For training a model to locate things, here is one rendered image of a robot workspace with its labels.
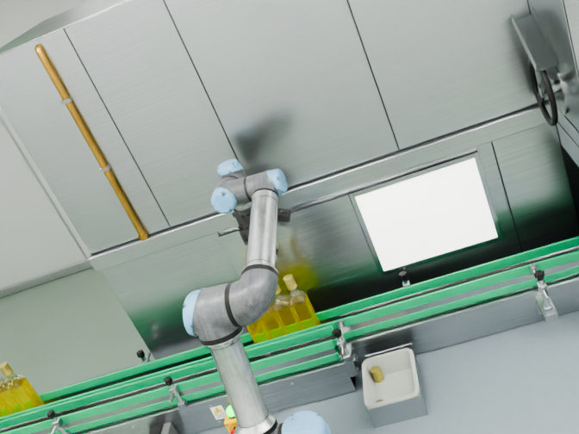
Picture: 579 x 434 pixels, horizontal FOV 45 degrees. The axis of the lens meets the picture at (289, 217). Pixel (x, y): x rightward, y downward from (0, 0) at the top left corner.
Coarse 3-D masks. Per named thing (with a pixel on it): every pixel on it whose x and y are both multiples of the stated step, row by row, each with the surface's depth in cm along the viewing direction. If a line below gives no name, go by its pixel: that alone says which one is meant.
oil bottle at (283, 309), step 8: (288, 296) 235; (280, 304) 232; (288, 304) 232; (280, 312) 233; (288, 312) 233; (280, 320) 234; (288, 320) 234; (296, 320) 235; (288, 328) 236; (296, 328) 236
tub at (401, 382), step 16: (400, 352) 227; (368, 368) 229; (384, 368) 230; (400, 368) 229; (368, 384) 222; (384, 384) 227; (400, 384) 224; (416, 384) 211; (368, 400) 214; (384, 400) 210; (400, 400) 209
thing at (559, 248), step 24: (576, 240) 222; (480, 264) 229; (504, 264) 227; (408, 288) 234; (432, 288) 233; (336, 312) 239; (360, 312) 239; (240, 336) 246; (168, 360) 253; (192, 360) 253; (72, 384) 262; (96, 384) 260
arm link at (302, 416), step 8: (296, 416) 186; (304, 416) 185; (312, 416) 184; (320, 416) 185; (288, 424) 184; (296, 424) 184; (304, 424) 183; (312, 424) 182; (320, 424) 182; (280, 432) 184; (288, 432) 182; (296, 432) 181; (304, 432) 180; (312, 432) 180; (320, 432) 180; (328, 432) 183
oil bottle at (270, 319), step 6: (270, 306) 233; (270, 312) 233; (264, 318) 235; (270, 318) 235; (276, 318) 235; (264, 324) 236; (270, 324) 236; (276, 324) 236; (270, 330) 237; (276, 330) 237; (282, 330) 237; (270, 336) 238; (276, 336) 238
